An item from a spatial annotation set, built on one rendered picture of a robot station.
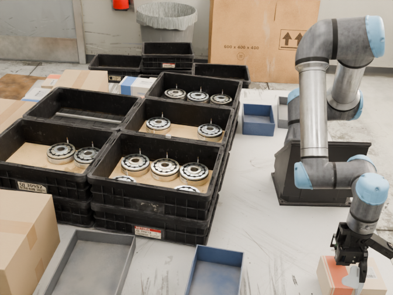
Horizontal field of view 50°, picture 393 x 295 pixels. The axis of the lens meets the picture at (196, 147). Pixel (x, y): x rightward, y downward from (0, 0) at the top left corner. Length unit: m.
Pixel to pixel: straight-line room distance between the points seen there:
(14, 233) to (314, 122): 0.88
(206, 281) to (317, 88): 0.66
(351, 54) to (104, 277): 0.97
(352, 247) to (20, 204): 0.96
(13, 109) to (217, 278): 1.16
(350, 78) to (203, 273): 0.76
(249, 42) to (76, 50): 1.81
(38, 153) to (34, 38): 3.24
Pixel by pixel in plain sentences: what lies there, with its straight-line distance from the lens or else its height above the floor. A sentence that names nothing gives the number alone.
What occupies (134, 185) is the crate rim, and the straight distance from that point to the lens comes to 1.33.
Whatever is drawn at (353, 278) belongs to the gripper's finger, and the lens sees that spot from 1.30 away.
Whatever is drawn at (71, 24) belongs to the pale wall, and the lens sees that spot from 4.71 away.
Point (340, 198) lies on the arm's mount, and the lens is 1.70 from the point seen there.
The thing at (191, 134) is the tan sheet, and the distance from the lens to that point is 1.78.
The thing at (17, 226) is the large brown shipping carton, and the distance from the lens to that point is 1.30.
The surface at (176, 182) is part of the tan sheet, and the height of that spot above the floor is 0.83.
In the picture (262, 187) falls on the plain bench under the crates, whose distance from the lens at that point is 1.73.
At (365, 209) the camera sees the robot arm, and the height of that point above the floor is 1.05.
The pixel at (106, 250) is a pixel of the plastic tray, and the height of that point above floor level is 0.70.
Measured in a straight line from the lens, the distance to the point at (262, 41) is 4.40.
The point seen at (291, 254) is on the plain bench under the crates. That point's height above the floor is 0.70.
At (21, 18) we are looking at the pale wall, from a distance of 4.86.
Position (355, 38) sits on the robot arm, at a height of 1.38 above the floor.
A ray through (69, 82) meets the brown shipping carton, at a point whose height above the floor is 0.86.
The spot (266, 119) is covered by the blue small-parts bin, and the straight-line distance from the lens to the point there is 2.21.
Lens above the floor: 1.74
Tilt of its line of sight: 32 degrees down
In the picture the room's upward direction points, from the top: 3 degrees clockwise
